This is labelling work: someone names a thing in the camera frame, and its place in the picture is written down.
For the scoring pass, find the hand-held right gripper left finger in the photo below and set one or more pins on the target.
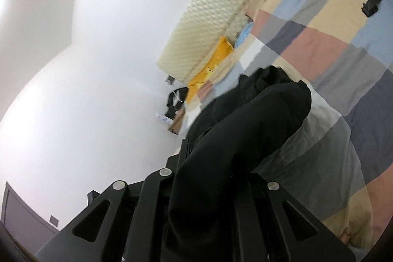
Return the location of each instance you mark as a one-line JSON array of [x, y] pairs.
[[153, 188]]

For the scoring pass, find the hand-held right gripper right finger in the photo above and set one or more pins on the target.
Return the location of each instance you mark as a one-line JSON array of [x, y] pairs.
[[245, 225]]

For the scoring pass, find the black puffer jacket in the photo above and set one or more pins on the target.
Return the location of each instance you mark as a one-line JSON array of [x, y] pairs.
[[230, 133]]

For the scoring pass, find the wooden nightstand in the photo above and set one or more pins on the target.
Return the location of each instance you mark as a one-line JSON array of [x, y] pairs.
[[178, 124]]

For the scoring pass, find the white bottle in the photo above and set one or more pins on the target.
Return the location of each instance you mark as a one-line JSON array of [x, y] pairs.
[[162, 118]]

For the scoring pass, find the black bag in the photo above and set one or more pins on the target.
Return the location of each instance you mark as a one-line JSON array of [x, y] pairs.
[[172, 102]]

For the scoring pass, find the grey door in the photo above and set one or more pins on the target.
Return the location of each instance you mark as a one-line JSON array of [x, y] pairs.
[[21, 213]]

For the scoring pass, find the yellow pillow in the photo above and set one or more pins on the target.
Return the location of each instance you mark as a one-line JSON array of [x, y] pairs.
[[211, 65]]

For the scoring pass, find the light blue cloth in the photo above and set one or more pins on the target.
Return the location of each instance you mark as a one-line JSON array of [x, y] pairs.
[[244, 33]]

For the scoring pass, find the cream quilted headboard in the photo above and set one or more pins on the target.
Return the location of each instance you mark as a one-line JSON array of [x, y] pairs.
[[215, 4]]

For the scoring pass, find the checked patchwork blanket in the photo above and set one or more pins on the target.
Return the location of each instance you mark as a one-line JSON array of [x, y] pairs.
[[322, 44]]

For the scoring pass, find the grey wall switch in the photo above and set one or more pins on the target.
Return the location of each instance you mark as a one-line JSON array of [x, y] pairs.
[[54, 220]]

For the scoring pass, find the grey wall socket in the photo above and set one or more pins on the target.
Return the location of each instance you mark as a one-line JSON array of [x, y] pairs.
[[169, 80]]

